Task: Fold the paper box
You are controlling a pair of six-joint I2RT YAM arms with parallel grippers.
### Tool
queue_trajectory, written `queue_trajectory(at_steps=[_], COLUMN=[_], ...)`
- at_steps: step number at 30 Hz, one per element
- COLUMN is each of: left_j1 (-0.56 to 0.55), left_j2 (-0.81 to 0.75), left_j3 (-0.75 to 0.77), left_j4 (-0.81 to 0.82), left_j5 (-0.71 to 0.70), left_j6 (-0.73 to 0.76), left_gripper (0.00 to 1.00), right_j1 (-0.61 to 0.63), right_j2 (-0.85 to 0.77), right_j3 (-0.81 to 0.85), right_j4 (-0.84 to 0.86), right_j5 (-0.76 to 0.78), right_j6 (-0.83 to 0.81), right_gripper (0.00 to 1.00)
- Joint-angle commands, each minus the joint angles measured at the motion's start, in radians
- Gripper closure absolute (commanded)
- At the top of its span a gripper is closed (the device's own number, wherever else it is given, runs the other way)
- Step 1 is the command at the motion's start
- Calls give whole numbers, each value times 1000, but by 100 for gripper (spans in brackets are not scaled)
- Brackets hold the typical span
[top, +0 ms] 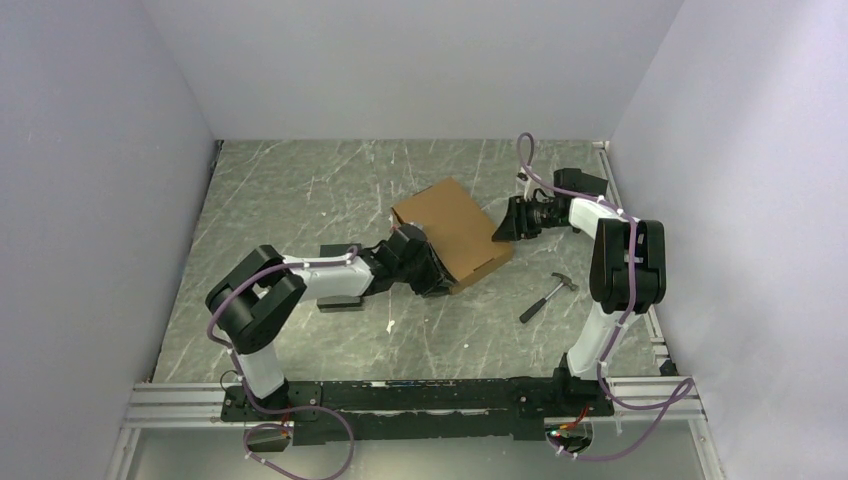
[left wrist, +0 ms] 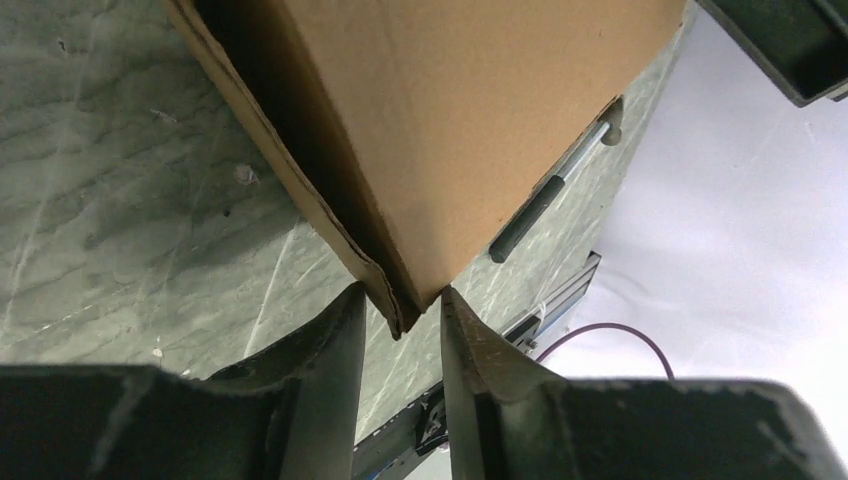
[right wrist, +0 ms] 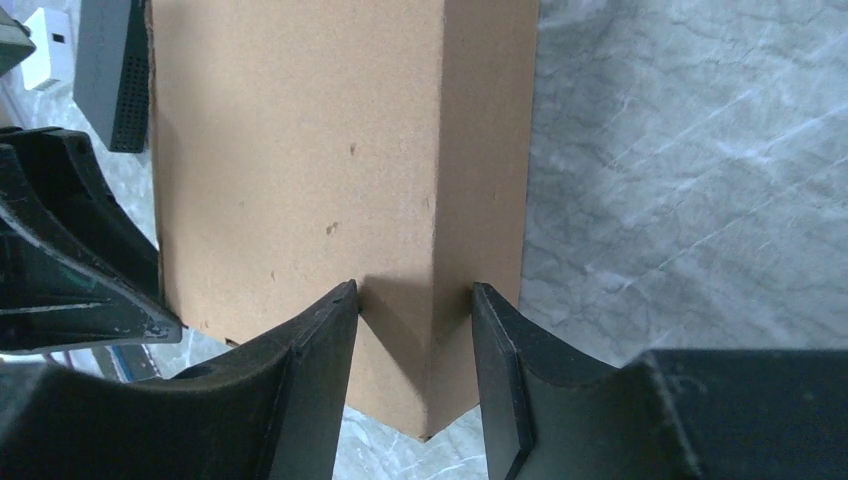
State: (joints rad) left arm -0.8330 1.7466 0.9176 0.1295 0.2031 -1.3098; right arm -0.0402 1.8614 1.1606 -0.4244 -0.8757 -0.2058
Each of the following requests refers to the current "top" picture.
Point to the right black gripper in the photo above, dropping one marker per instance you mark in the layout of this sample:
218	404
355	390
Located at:
515	226

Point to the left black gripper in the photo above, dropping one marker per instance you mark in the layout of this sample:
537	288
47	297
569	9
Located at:
438	279

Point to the brown cardboard box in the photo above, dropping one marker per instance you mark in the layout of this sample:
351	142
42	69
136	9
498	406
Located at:
459	231

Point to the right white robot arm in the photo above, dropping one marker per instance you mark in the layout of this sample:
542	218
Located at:
627	270

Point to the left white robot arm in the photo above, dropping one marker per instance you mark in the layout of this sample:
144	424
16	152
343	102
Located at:
250	306

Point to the black square box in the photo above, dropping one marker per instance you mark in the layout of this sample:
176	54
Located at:
592	185

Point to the black rectangular block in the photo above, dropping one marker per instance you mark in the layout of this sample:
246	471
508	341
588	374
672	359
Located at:
337	304

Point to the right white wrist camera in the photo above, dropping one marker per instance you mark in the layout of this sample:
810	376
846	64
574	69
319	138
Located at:
525	182

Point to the black handled claw hammer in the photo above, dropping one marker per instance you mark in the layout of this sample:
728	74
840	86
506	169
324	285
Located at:
563	282

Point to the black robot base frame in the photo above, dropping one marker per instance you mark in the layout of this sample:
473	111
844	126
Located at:
520	408

